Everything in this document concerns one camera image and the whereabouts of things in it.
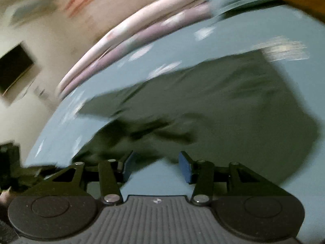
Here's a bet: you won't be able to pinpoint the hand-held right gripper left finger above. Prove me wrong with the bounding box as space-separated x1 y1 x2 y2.
25 150 139 206

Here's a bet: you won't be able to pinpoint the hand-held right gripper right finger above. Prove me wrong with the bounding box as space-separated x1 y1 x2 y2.
179 151 292 206

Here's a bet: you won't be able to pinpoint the dark green pants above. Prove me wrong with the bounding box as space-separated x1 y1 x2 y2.
68 49 320 191

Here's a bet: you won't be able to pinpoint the person's left hand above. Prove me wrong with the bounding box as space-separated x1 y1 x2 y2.
0 187 13 206

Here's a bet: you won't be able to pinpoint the purple floral quilt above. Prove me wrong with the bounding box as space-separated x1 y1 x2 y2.
58 0 216 99

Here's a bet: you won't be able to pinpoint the pink floral quilt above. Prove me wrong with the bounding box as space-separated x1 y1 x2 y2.
57 0 219 94

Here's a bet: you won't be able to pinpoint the blue floral bed sheet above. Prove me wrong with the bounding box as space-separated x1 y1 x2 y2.
24 4 325 244

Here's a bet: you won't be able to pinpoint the pink patterned curtain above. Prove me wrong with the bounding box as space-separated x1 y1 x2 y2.
46 0 193 31

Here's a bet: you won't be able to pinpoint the wooden bed headboard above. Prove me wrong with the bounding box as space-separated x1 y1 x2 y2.
269 0 325 28

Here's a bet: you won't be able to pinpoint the dark rectangular wall panel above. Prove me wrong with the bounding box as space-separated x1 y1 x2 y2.
0 42 42 106

